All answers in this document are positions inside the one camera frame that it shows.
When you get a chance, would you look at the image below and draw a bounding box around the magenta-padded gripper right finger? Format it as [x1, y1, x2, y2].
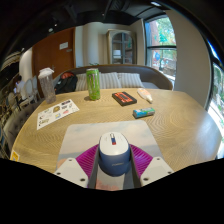
[128, 142, 175, 188]

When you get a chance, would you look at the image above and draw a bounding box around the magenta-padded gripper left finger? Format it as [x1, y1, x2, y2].
[53, 144, 101, 190]

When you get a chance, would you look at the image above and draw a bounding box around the blue and white computer mouse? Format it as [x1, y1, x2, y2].
[98, 132, 132, 177]

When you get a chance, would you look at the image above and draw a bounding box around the pale sky print mouse pad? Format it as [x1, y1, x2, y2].
[56, 119, 164, 192]

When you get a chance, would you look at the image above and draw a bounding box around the small teal box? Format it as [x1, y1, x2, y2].
[132, 107, 156, 120]

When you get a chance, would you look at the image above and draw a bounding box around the white printed sticker sheet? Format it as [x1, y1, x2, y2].
[36, 98, 80, 131]

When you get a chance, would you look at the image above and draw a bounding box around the white orange squeeze tube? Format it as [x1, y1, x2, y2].
[136, 87, 154, 104]

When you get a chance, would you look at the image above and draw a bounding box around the black flat box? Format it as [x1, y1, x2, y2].
[111, 91, 138, 107]

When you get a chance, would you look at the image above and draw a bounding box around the clear plastic shaker bottle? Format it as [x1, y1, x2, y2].
[37, 67, 57, 105]

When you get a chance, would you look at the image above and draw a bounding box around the green drink can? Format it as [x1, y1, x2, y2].
[85, 68, 102, 102]

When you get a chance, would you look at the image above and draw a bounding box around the striped cushion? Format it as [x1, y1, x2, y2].
[75, 73, 90, 92]
[117, 72, 145, 89]
[99, 71, 122, 90]

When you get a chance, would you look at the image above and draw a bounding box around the grey curved sofa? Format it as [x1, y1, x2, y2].
[53, 64, 174, 94]

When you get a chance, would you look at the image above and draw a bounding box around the large curved glass window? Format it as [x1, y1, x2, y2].
[205, 39, 224, 159]

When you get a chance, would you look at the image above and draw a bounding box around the brown wooden door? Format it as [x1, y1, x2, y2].
[32, 27, 76, 81]

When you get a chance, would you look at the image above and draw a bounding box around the black framed window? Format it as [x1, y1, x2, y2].
[143, 14, 178, 88]

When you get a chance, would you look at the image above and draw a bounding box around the grey arched glass cabinet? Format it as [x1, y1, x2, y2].
[106, 29, 138, 66]

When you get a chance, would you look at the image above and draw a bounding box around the white door sign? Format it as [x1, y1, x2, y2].
[58, 41, 70, 51]

